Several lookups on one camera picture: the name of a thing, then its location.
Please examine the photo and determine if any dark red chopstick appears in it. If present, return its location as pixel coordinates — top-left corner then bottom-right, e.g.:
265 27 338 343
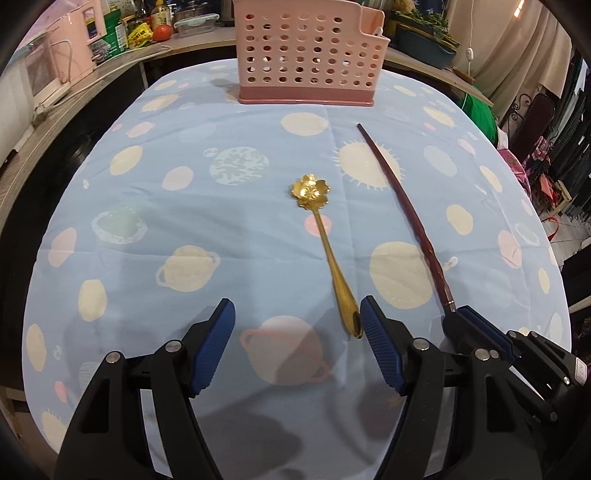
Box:
356 123 457 314

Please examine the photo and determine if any light blue dotted tablecloth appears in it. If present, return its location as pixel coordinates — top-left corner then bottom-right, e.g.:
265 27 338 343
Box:
23 60 571 479

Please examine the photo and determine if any pink floral cloth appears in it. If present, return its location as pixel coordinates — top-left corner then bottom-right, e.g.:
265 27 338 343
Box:
497 137 555 203

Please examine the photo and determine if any clear food storage container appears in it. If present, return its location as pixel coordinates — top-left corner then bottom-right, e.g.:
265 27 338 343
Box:
174 13 219 37

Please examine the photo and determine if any yellow snack packet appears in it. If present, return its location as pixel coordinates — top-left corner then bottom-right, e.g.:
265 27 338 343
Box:
128 22 153 49

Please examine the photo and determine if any pink perforated utensil basket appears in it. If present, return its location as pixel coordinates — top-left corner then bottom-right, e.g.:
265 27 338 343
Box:
233 0 390 106

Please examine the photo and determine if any beige curtain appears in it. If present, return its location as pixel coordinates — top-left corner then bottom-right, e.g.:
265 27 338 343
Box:
446 0 572 118

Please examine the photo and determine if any blue basin with greens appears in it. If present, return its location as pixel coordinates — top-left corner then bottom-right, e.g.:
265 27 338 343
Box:
392 9 460 69

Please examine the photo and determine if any white power cable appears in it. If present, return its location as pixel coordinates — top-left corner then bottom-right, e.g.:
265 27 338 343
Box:
32 42 172 127

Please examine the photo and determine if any gold flower spoon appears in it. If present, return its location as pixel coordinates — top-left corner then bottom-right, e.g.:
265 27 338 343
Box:
290 174 363 339

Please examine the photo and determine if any yellow oil bottle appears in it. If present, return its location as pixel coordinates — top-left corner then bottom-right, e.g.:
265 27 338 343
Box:
150 0 172 28

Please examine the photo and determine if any red tomato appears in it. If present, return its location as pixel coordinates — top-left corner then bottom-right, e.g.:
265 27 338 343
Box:
152 24 174 43

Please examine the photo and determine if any white toaster oven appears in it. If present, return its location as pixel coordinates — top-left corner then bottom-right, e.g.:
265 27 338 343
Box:
20 32 70 109

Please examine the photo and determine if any pink electric kettle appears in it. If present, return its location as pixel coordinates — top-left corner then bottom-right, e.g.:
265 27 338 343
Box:
47 0 106 86

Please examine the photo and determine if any green plastic bag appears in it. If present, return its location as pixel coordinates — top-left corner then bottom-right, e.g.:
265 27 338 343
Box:
461 93 499 146

